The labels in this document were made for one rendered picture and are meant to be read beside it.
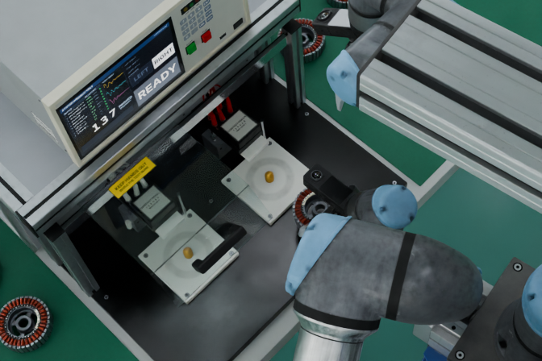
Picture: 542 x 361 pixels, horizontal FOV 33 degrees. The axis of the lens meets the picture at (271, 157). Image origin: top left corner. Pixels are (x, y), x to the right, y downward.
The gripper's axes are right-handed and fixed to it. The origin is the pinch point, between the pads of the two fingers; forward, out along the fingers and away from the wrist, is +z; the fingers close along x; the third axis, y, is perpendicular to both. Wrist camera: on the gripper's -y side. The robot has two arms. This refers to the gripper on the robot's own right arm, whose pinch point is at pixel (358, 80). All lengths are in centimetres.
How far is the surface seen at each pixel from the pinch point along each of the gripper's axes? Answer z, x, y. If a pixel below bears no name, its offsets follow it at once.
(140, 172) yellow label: 8.7, -34.4, -25.0
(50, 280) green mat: 40, -55, -40
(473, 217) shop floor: 115, 43, 14
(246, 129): 23.1, -9.8, -20.8
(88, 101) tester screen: -10.6, -34.9, -31.4
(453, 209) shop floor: 115, 42, 8
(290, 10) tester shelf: 5.1, 9.3, -22.2
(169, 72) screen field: -1.4, -18.4, -29.0
